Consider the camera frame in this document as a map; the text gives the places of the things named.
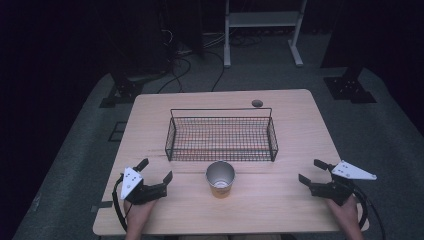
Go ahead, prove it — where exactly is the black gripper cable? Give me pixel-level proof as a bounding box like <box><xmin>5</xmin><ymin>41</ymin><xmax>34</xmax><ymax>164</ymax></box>
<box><xmin>352</xmin><ymin>184</ymin><xmax>387</xmax><ymax>240</ymax></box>
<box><xmin>111</xmin><ymin>174</ymin><xmax>134</xmax><ymax>233</ymax></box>

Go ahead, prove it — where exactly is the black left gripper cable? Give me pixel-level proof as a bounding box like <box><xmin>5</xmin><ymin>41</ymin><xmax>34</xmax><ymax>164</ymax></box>
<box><xmin>111</xmin><ymin>174</ymin><xmax>134</xmax><ymax>233</ymax></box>

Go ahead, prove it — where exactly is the black floor cable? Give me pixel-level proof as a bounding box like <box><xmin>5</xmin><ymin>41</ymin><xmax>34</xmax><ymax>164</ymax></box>
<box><xmin>156</xmin><ymin>49</ymin><xmax>193</xmax><ymax>95</ymax></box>
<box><xmin>210</xmin><ymin>49</ymin><xmax>226</xmax><ymax>93</ymax></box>

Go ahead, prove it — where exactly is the black stand base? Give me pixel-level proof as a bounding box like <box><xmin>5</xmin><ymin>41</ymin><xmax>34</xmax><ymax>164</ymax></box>
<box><xmin>323</xmin><ymin>64</ymin><xmax>378</xmax><ymax>104</ymax></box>
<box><xmin>98</xmin><ymin>71</ymin><xmax>158</xmax><ymax>109</ymax></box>

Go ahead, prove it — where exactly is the black wire basket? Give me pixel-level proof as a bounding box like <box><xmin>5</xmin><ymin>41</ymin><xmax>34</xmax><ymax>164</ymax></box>
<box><xmin>164</xmin><ymin>107</ymin><xmax>279</xmax><ymax>163</ymax></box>

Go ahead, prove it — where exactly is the person's left hand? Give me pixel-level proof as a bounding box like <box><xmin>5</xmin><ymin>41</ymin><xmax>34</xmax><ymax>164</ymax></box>
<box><xmin>123</xmin><ymin>198</ymin><xmax>158</xmax><ymax>234</ymax></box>

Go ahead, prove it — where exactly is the white metal table frame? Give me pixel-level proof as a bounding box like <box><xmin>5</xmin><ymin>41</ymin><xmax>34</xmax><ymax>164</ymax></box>
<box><xmin>223</xmin><ymin>0</ymin><xmax>308</xmax><ymax>69</ymax></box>

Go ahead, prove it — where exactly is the black floor tape outline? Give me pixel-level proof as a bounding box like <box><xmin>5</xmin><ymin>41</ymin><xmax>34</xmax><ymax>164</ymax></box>
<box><xmin>107</xmin><ymin>121</ymin><xmax>128</xmax><ymax>143</ymax></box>

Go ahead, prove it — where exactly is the person's right hand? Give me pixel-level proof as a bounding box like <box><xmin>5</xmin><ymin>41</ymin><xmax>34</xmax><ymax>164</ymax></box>
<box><xmin>324</xmin><ymin>194</ymin><xmax>363</xmax><ymax>232</ymax></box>

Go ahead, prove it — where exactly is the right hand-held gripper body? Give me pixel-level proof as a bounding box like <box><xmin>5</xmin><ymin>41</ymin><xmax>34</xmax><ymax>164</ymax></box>
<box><xmin>308</xmin><ymin>160</ymin><xmax>378</xmax><ymax>207</ymax></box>

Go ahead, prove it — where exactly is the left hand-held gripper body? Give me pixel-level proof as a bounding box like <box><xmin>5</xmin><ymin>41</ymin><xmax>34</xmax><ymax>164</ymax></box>
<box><xmin>119</xmin><ymin>166</ymin><xmax>168</xmax><ymax>206</ymax></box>

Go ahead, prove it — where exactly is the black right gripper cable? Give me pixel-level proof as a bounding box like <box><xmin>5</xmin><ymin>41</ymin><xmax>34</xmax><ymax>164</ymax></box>
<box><xmin>352</xmin><ymin>184</ymin><xmax>387</xmax><ymax>240</ymax></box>

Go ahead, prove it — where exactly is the orange cup with silver inside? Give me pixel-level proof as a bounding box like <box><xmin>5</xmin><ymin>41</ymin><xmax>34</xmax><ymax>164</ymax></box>
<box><xmin>205</xmin><ymin>160</ymin><xmax>236</xmax><ymax>200</ymax></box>

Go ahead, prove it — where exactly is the black tape strip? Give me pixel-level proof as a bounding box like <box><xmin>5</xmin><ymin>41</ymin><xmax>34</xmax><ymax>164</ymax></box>
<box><xmin>90</xmin><ymin>200</ymin><xmax>114</xmax><ymax>214</ymax></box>

